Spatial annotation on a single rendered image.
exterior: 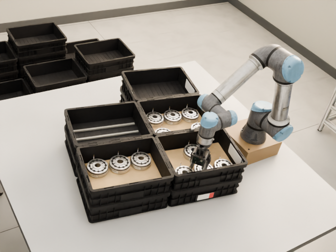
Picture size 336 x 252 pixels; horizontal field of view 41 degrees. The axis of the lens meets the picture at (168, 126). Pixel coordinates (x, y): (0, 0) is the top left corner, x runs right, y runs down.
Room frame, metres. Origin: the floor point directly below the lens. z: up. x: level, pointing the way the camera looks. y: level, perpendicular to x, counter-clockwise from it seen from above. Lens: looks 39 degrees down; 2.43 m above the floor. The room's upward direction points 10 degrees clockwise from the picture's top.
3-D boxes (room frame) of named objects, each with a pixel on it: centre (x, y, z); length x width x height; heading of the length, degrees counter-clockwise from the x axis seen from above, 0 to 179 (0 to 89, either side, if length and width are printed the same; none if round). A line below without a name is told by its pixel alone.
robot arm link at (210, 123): (1.64, -0.18, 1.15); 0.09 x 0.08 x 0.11; 130
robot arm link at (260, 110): (2.06, -0.50, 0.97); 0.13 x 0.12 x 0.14; 40
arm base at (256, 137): (2.06, -0.49, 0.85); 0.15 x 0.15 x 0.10
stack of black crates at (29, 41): (3.13, 1.15, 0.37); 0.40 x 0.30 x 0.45; 128
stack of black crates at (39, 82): (2.81, 0.91, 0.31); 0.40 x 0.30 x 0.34; 128
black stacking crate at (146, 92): (2.25, 0.09, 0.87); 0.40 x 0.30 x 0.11; 117
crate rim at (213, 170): (1.72, -0.18, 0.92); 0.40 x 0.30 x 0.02; 117
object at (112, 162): (1.59, 0.20, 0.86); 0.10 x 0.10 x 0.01
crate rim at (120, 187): (1.53, 0.17, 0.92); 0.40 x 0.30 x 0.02; 117
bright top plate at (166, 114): (2.04, -0.02, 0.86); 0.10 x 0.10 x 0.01
